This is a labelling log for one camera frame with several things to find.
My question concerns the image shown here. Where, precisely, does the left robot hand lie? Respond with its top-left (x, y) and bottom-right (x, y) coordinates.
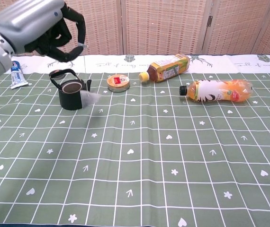
top-left (0, 0), bottom-right (86, 63)

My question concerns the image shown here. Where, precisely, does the pyramid tea bag with string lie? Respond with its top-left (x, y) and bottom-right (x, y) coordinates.
top-left (77, 42), bottom-right (102, 109)

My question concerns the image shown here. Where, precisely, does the tea bottle yellow cap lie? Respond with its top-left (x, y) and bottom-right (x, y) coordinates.
top-left (138, 53), bottom-right (190, 83)

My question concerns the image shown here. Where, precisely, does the white blue toothpaste tube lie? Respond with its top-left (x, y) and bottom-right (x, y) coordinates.
top-left (9, 60), bottom-right (29, 90)

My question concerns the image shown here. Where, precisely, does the round tin orange label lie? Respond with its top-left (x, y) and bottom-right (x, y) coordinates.
top-left (106, 74), bottom-right (131, 92)

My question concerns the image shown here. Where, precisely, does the woven folding screen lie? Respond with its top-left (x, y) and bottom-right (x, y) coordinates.
top-left (0, 0), bottom-right (270, 57)

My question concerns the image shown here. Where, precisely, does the green checked tablecloth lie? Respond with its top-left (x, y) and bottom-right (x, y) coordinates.
top-left (0, 54), bottom-right (270, 227)

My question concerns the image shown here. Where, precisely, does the orange juice bottle black cap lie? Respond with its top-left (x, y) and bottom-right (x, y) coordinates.
top-left (179, 79), bottom-right (254, 103)

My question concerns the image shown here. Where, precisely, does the black teapot with handle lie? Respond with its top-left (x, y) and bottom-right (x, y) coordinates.
top-left (49, 68), bottom-right (92, 111)

